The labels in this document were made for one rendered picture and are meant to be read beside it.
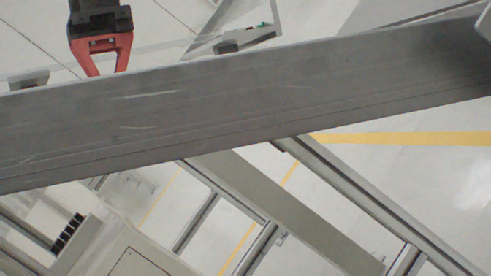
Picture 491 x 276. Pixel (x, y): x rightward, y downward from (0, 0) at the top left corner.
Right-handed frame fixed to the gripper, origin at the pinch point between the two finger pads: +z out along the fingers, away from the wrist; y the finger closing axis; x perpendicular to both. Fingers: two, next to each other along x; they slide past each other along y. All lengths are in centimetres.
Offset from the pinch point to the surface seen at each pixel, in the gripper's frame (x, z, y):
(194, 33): 192, -88, -771
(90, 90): -5.4, 1.1, 38.2
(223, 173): 25, 16, -57
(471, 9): 25.5, -0.6, 33.6
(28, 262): -16, 31, -103
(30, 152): -9.8, 4.3, 38.1
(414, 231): 51, 31, -33
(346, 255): 47, 37, -57
